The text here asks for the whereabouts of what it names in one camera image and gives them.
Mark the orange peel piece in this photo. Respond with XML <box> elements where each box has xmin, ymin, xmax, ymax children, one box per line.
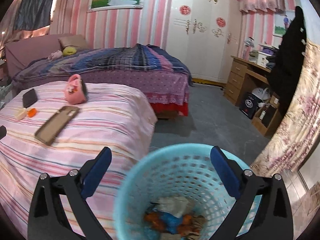
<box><xmin>27</xmin><ymin>108</ymin><xmax>37</xmax><ymax>118</ymax></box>

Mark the black textured phone case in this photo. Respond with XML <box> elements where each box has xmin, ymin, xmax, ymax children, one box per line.
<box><xmin>22</xmin><ymin>88</ymin><xmax>38</xmax><ymax>108</ymax></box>

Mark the brown phone case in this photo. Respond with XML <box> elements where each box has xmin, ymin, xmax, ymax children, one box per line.
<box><xmin>34</xmin><ymin>106</ymin><xmax>80</xmax><ymax>146</ymax></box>

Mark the purple bed headboard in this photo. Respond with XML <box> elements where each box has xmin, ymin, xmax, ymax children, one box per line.
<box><xmin>5</xmin><ymin>34</ymin><xmax>71</xmax><ymax>78</ymax></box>

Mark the pink piggy bank teapot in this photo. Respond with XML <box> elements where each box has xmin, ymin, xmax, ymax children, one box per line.
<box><xmin>64</xmin><ymin>74</ymin><xmax>88</xmax><ymax>105</ymax></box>

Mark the pink plush toy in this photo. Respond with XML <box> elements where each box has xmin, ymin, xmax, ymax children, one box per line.
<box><xmin>48</xmin><ymin>50</ymin><xmax>63</xmax><ymax>61</ymax></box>

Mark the floral beige curtain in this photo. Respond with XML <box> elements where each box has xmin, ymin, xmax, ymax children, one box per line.
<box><xmin>251</xmin><ymin>40</ymin><xmax>320</xmax><ymax>177</ymax></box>

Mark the light blue plastic basket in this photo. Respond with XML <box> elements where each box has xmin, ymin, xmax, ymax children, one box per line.
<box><xmin>113</xmin><ymin>143</ymin><xmax>262</xmax><ymax>240</ymax></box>

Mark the yellow plush toy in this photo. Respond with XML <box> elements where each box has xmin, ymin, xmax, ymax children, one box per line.
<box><xmin>62</xmin><ymin>46</ymin><xmax>77</xmax><ymax>57</ymax></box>

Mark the pink striped bed sheet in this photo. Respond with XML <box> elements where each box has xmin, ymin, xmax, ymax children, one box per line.
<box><xmin>1</xmin><ymin>81</ymin><xmax>157</xmax><ymax>237</ymax></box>

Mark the brown pillow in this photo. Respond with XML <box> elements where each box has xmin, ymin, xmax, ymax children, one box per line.
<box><xmin>58</xmin><ymin>35</ymin><xmax>90</xmax><ymax>51</ymax></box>

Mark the black box under desk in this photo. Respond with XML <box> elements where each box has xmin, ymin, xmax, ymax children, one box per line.
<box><xmin>239</xmin><ymin>92</ymin><xmax>262</xmax><ymax>120</ymax></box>

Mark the dark grey hanging cloth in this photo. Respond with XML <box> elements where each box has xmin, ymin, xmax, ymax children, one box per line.
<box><xmin>13</xmin><ymin>0</ymin><xmax>53</xmax><ymax>31</ymax></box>

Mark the wooden desk with drawers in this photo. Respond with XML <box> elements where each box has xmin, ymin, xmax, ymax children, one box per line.
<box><xmin>223</xmin><ymin>56</ymin><xmax>271</xmax><ymax>107</ymax></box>

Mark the black hanging garment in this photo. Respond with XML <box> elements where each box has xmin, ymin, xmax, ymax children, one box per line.
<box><xmin>267</xmin><ymin>6</ymin><xmax>306</xmax><ymax>116</ymax></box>

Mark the purple striped bed quilt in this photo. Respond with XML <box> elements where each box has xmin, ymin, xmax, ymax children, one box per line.
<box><xmin>12</xmin><ymin>44</ymin><xmax>193</xmax><ymax>106</ymax></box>

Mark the small framed photo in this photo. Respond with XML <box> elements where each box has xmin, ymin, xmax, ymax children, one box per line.
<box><xmin>273</xmin><ymin>10</ymin><xmax>295</xmax><ymax>37</ymax></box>

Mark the white wardrobe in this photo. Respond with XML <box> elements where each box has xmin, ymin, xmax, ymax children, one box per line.
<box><xmin>165</xmin><ymin>0</ymin><xmax>241</xmax><ymax>83</ymax></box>

